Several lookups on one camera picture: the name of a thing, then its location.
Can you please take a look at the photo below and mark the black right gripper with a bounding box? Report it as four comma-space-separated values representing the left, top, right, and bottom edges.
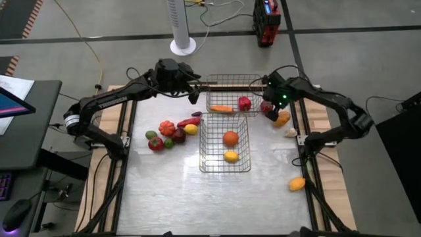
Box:
261, 70, 299, 122

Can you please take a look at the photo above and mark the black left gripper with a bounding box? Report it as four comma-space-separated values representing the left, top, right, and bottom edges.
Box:
153, 58, 202, 105

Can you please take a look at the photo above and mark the yellow-orange potato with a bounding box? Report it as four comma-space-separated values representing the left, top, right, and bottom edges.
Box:
273, 111, 291, 128

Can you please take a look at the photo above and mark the red bell pepper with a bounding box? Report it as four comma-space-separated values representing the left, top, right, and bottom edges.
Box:
237, 96, 253, 112

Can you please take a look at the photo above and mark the orange carrot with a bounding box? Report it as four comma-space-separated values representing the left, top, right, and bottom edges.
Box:
210, 105, 234, 114

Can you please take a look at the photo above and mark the long red chili pepper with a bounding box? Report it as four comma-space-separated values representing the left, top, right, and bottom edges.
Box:
176, 117, 201, 128

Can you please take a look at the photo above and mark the orange fruit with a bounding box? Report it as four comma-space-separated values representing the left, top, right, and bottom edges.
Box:
222, 130, 239, 147

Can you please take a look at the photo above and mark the orange ribbed pumpkin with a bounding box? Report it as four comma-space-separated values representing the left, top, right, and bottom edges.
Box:
158, 120, 176, 138

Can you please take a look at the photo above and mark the dark red apple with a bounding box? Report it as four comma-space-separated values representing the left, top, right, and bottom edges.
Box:
171, 128, 187, 144

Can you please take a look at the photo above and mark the white tower fan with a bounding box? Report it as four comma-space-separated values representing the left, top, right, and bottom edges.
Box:
166, 0, 197, 57

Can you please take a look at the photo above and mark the red tomato with green stem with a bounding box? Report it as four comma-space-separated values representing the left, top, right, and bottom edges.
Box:
147, 136, 165, 152

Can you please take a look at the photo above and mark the yellow-orange mango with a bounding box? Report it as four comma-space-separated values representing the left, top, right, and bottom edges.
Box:
288, 176, 307, 192

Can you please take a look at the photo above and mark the plywood base board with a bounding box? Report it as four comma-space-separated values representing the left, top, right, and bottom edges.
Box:
74, 84, 358, 233

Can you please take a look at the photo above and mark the red black power unit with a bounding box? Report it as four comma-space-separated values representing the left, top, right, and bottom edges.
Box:
252, 0, 282, 49

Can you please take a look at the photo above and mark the black cabinet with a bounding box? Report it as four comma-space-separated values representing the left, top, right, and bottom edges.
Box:
374, 92, 421, 224

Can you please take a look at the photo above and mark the dark grey desk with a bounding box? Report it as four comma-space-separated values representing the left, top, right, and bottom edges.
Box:
0, 80, 89, 237

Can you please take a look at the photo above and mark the white paper sheet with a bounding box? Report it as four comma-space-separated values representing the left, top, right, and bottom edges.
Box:
0, 74, 36, 136

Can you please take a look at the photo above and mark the computer monitor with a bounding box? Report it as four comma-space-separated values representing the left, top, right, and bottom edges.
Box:
0, 86, 37, 119

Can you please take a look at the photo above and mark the black mat with striped edge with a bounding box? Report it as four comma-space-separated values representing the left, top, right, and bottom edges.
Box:
0, 0, 43, 40

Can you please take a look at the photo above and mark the backlit keyboard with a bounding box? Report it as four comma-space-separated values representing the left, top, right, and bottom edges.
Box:
0, 172, 13, 201

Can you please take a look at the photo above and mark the black computer mouse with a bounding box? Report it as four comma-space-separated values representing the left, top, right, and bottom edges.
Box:
1, 198, 33, 233

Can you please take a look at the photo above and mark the shallow wide wire basket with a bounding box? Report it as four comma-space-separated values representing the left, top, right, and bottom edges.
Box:
206, 74, 264, 118

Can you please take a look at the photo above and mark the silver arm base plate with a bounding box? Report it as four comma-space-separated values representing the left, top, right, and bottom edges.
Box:
297, 134, 338, 147

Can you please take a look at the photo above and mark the white cable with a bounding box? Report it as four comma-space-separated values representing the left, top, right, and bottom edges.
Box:
184, 0, 246, 55

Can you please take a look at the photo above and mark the black aluminium table frame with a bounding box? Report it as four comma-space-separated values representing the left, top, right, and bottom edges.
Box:
74, 82, 359, 237

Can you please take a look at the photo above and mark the looped black cable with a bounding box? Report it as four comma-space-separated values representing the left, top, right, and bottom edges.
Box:
126, 66, 142, 85

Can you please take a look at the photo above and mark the deep square wire basket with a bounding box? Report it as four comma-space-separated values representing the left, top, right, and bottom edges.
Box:
198, 113, 252, 174

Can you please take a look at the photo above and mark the yellow cable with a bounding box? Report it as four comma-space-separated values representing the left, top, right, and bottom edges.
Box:
52, 0, 104, 96

